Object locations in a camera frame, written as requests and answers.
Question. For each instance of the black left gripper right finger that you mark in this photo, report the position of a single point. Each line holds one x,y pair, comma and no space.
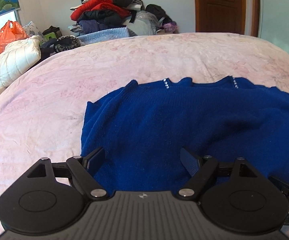
234,196

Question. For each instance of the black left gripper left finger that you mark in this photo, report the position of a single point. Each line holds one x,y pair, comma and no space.
49,196

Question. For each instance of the blue knit sweater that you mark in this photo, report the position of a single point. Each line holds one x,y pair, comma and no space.
143,127

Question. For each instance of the dark clothes pile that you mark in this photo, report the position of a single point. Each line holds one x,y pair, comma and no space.
95,15

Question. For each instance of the pink floral bed sheet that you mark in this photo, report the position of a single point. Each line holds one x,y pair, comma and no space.
42,112

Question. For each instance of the white quilted pillow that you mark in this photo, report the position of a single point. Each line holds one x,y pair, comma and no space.
18,57

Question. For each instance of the black leopard print garment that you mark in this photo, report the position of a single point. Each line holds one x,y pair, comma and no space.
57,45

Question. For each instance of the white floral cushion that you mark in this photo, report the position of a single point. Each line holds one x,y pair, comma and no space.
32,30

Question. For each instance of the orange plastic bag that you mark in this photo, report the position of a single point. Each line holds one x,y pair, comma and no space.
10,32

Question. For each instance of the light blue folded blanket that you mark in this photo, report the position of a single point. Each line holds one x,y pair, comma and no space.
106,35

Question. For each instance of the brown wooden door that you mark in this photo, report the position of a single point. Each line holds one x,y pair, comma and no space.
228,16

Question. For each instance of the clear plastic bag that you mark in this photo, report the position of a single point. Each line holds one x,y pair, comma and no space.
142,23

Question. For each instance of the red garment on pile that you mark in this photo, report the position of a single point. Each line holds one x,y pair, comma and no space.
93,5

